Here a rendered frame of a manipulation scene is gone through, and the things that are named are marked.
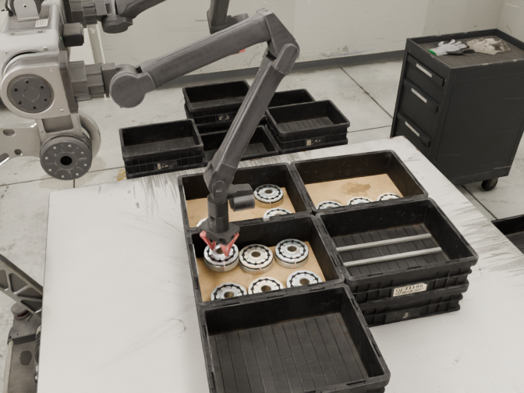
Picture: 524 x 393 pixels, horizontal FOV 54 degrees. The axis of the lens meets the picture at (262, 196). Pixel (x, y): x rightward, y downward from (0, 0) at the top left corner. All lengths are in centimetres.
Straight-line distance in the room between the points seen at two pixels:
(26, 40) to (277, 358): 95
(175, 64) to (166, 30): 324
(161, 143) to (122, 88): 167
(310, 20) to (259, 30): 352
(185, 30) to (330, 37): 131
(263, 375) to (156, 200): 98
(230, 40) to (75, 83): 36
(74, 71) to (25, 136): 50
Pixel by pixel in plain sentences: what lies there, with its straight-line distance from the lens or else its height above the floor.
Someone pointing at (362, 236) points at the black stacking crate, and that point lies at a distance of 171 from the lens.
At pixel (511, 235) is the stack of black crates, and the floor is 27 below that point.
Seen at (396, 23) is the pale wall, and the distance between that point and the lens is 515.
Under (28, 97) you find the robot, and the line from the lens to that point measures 123.
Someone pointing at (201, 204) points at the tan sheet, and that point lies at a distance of 181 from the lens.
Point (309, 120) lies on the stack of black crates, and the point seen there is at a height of 49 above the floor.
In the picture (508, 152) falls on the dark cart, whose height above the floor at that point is 31.
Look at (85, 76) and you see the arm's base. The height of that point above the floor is 147.
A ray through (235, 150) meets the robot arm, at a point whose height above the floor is 124.
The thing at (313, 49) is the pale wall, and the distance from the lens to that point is 486.
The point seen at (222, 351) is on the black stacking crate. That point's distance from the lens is 138.
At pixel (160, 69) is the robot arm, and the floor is 147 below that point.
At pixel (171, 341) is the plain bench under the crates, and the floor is 70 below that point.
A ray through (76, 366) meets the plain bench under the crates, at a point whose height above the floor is 70.
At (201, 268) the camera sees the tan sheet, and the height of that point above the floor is 83.
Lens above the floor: 194
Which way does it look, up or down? 37 degrees down
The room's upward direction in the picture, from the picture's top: straight up
